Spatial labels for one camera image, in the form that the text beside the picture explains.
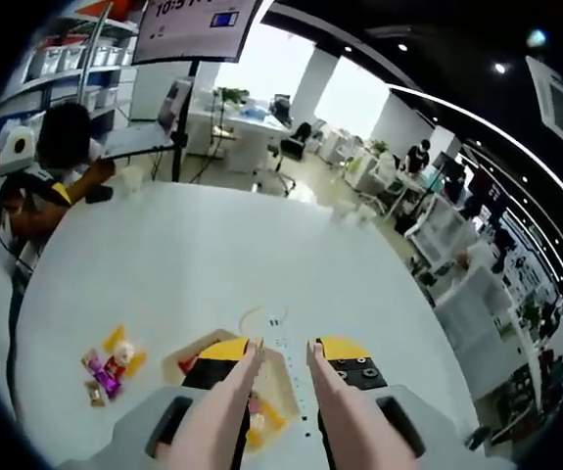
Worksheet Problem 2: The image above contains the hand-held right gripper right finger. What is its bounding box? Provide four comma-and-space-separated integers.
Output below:
309, 335, 466, 470

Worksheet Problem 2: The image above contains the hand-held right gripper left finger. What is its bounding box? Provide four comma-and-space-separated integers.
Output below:
114, 336, 258, 470

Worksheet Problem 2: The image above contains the cream hexagonal container tray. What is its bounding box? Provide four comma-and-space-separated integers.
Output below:
162, 328, 306, 451

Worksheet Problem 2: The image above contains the yellow pastry food packet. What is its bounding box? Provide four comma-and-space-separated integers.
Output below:
246, 394, 290, 454
102, 323, 149, 379

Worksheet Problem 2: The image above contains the small red food packet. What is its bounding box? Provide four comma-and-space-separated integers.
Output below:
103, 354, 128, 381

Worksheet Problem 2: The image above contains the gold food candy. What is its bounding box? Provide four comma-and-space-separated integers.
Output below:
83, 381, 107, 407

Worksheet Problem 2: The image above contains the black oblong object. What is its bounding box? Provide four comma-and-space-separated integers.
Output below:
84, 185, 115, 205

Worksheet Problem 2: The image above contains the clear plastic sheet with dots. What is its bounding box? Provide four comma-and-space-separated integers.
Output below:
265, 312, 314, 442

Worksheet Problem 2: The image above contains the small side table on stand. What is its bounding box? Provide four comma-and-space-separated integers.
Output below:
99, 63, 199, 185

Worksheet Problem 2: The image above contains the shelf with white boxes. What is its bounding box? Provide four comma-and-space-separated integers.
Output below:
0, 4, 140, 128

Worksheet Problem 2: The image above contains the white desk partition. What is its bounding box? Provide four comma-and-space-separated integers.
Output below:
435, 266, 522, 393

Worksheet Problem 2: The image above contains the pink-screen monitor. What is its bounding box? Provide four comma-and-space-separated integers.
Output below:
156, 77, 194, 136

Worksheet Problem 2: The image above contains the white mesh chair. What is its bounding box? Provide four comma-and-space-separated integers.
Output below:
407, 195, 468, 265

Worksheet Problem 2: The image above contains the white office desk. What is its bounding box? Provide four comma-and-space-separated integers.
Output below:
187, 105, 292, 172

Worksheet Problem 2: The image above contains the large display screen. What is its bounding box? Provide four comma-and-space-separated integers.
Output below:
131, 0, 262, 65

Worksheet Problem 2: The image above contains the black office chair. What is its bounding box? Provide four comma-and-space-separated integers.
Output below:
280, 121, 316, 197

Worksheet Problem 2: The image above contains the ceiling air conditioner unit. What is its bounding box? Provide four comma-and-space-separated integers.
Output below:
525, 56, 563, 158

